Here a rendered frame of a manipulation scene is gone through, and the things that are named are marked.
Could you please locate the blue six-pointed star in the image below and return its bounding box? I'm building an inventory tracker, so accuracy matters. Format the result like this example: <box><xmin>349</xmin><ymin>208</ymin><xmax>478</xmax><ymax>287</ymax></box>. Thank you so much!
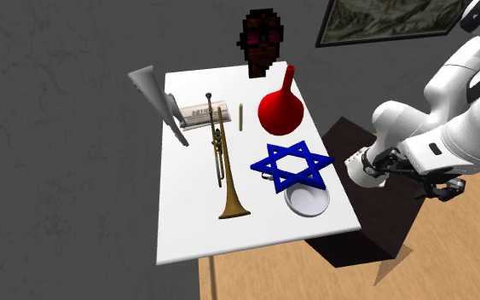
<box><xmin>249</xmin><ymin>140</ymin><xmax>336</xmax><ymax>194</ymax></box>

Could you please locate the brass trumpet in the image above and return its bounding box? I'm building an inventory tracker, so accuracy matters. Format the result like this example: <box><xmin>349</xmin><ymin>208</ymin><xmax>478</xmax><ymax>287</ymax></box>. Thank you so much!
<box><xmin>205</xmin><ymin>92</ymin><xmax>252</xmax><ymax>220</ymax></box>

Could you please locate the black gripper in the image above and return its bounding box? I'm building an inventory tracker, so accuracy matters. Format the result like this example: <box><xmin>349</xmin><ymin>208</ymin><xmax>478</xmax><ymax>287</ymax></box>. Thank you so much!
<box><xmin>374</xmin><ymin>147</ymin><xmax>467</xmax><ymax>203</ymax></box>

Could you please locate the dark pixelated head figure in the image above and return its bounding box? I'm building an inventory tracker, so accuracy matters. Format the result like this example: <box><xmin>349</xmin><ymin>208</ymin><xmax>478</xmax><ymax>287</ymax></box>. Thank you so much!
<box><xmin>236</xmin><ymin>8</ymin><xmax>285</xmax><ymax>79</ymax></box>

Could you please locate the white bowl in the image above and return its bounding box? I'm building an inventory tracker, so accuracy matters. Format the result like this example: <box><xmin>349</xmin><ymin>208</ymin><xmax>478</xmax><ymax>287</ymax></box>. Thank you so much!
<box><xmin>284</xmin><ymin>184</ymin><xmax>331</xmax><ymax>218</ymax></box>

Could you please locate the grey horn-shaped instrument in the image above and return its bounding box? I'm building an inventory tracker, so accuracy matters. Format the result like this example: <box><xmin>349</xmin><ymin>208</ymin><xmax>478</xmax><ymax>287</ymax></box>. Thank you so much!
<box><xmin>127</xmin><ymin>65</ymin><xmax>190</xmax><ymax>147</ymax></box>

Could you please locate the folded newspaper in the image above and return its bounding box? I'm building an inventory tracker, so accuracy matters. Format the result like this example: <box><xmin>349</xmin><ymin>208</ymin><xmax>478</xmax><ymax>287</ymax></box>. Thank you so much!
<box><xmin>179</xmin><ymin>99</ymin><xmax>231</xmax><ymax>132</ymax></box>

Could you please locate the red round flask vase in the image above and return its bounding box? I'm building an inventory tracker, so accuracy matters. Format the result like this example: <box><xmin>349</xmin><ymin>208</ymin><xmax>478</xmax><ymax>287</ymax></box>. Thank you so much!
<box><xmin>257</xmin><ymin>64</ymin><xmax>305</xmax><ymax>136</ymax></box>

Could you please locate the framed wall picture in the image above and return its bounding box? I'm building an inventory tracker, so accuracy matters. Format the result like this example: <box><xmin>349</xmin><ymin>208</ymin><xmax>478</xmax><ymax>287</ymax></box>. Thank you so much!
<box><xmin>315</xmin><ymin>0</ymin><xmax>473</xmax><ymax>49</ymax></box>

